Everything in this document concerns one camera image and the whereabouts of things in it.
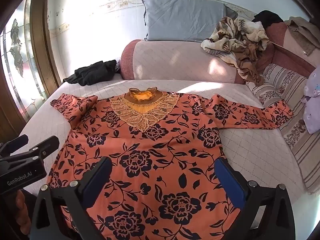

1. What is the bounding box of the black crumpled cloth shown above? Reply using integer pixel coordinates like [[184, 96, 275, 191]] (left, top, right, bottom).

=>
[[62, 59, 118, 87]]

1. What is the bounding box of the striped floral pillow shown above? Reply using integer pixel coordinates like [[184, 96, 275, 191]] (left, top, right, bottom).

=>
[[246, 63, 320, 195]]

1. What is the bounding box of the pink quilted backrest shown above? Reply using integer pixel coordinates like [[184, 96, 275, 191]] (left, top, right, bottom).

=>
[[120, 21, 317, 85]]

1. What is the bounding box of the orange black floral shirt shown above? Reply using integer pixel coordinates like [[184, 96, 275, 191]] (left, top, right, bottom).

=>
[[50, 87, 294, 240]]

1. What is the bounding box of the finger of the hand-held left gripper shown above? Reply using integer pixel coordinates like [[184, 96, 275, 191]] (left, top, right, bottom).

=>
[[15, 135, 60, 161], [0, 134, 29, 156]]

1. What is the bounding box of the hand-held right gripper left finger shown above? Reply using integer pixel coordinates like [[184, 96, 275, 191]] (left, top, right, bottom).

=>
[[30, 156, 113, 240]]

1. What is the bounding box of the brown coat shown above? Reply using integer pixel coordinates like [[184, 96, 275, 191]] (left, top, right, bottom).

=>
[[285, 16, 320, 57]]

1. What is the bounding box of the beige brown floral blanket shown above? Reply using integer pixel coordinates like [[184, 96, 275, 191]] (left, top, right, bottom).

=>
[[201, 17, 270, 87]]

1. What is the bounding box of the person's left hand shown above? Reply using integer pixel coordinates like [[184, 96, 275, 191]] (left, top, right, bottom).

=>
[[14, 189, 38, 238]]

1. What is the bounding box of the wooden stained glass door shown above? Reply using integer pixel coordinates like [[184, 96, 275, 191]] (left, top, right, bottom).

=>
[[0, 0, 63, 140]]

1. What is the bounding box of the grey pillow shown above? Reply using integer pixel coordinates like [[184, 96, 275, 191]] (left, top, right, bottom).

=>
[[142, 0, 238, 43]]

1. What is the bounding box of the lilac cloth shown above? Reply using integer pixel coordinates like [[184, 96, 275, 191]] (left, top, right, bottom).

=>
[[301, 66, 320, 135]]

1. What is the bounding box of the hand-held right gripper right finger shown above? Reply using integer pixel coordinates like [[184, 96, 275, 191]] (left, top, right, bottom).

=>
[[214, 157, 297, 240]]

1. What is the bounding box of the small black garment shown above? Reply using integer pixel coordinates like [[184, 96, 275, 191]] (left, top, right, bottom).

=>
[[251, 10, 284, 28]]

